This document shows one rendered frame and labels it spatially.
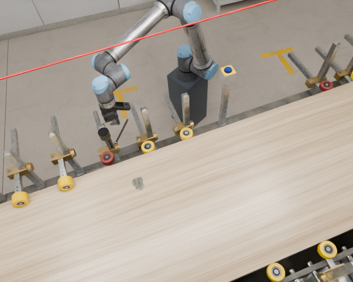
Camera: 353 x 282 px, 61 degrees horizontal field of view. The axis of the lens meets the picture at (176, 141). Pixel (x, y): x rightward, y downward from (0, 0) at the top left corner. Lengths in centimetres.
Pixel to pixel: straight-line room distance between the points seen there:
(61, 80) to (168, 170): 229
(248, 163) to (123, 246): 81
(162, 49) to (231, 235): 267
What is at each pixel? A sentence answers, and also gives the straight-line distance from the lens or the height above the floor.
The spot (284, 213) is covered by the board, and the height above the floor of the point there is 90.
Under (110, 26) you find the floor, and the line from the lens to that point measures 426.
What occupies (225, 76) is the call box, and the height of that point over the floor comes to 122.
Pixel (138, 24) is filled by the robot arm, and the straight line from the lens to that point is 182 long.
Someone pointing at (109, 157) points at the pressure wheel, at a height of 91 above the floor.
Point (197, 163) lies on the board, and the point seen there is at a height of 90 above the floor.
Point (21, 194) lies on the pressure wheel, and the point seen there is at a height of 97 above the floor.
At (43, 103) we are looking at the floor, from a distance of 357.
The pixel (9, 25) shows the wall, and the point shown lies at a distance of 452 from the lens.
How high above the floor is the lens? 243
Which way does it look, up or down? 57 degrees down
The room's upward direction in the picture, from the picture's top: 6 degrees counter-clockwise
